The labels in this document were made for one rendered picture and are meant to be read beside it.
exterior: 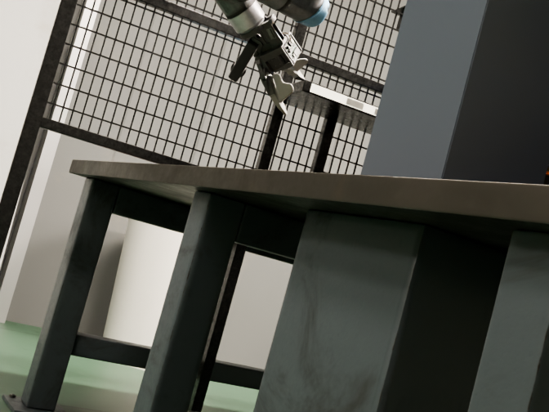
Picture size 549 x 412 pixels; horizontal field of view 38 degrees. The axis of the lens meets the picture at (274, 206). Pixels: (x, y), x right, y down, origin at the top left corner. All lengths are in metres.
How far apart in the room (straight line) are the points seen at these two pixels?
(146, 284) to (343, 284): 2.28
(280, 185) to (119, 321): 2.33
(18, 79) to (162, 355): 2.11
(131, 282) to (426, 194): 2.60
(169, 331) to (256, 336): 2.83
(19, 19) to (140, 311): 1.31
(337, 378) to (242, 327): 3.18
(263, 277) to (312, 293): 3.09
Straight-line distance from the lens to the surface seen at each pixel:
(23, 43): 3.53
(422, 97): 1.25
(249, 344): 4.37
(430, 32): 1.30
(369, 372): 1.11
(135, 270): 3.46
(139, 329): 3.44
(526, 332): 0.86
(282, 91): 1.81
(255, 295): 4.33
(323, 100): 2.08
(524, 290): 0.87
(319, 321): 1.22
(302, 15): 1.76
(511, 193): 0.86
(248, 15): 1.78
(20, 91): 3.48
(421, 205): 0.96
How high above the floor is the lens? 0.55
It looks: 4 degrees up
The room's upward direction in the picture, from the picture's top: 15 degrees clockwise
